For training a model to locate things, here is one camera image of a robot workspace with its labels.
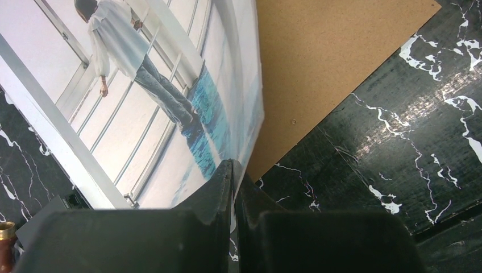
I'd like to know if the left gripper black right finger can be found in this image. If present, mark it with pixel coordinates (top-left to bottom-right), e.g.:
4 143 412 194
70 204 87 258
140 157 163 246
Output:
232 160 426 272

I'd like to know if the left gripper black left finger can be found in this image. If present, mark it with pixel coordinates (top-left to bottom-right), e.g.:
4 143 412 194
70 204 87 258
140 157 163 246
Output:
14 160 232 272

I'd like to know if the lantern photo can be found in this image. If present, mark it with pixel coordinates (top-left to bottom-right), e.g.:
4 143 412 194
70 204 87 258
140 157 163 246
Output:
1 1 264 209

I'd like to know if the brown fibreboard backing board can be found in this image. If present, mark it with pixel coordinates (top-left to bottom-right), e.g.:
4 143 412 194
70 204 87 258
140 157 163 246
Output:
247 1 440 179

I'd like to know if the grey flat pad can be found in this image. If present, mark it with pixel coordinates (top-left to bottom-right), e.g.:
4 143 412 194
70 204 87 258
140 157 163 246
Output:
16 190 91 251

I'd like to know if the brown copper pipe fitting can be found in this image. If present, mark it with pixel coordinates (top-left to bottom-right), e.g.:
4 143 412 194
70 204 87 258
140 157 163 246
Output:
1 221 17 273

